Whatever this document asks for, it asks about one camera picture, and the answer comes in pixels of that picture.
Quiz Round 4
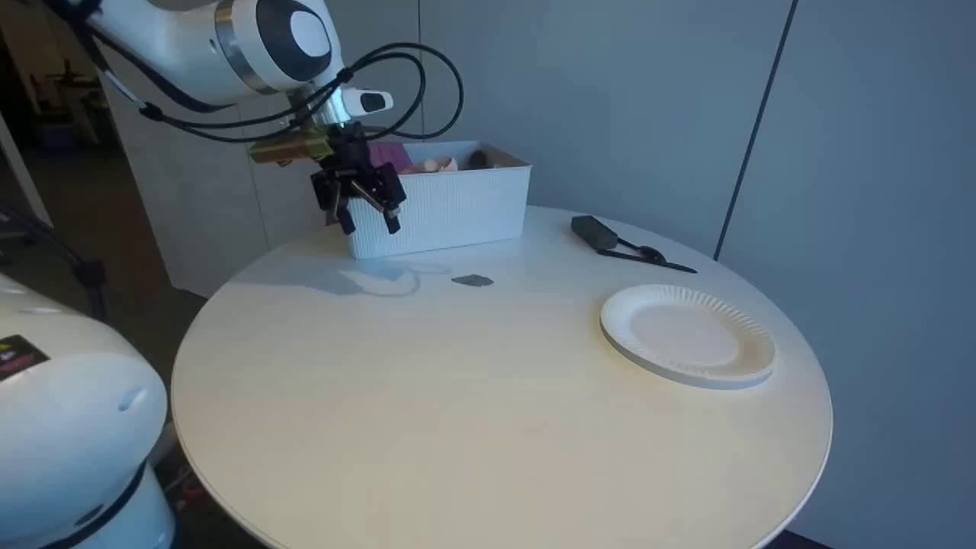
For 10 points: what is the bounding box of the white plastic basket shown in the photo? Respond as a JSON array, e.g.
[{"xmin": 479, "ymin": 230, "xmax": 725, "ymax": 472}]
[{"xmin": 347, "ymin": 140, "xmax": 531, "ymax": 258}]

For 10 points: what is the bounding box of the beige pink cloth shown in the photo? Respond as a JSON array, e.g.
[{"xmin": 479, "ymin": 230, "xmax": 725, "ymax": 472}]
[{"xmin": 417, "ymin": 158, "xmax": 461, "ymax": 174}]

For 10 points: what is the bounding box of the pink purple shirt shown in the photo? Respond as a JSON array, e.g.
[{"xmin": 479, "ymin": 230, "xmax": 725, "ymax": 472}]
[{"xmin": 370, "ymin": 140, "xmax": 411, "ymax": 174}]

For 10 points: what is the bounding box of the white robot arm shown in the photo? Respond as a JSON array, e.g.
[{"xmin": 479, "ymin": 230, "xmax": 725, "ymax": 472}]
[{"xmin": 0, "ymin": 0, "xmax": 402, "ymax": 549}]

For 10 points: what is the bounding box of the white paper plate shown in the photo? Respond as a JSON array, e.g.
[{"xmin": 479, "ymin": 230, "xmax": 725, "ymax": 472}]
[{"xmin": 599, "ymin": 282, "xmax": 776, "ymax": 389}]

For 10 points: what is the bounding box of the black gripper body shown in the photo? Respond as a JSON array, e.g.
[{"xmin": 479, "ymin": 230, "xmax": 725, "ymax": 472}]
[{"xmin": 311, "ymin": 125, "xmax": 405, "ymax": 211}]

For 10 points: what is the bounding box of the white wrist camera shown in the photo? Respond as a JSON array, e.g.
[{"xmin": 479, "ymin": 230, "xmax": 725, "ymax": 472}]
[{"xmin": 326, "ymin": 86, "xmax": 393, "ymax": 125}]

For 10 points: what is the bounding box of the dark cloth in basket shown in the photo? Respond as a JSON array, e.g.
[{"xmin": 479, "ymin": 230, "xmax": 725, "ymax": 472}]
[{"xmin": 465, "ymin": 146, "xmax": 525, "ymax": 171}]

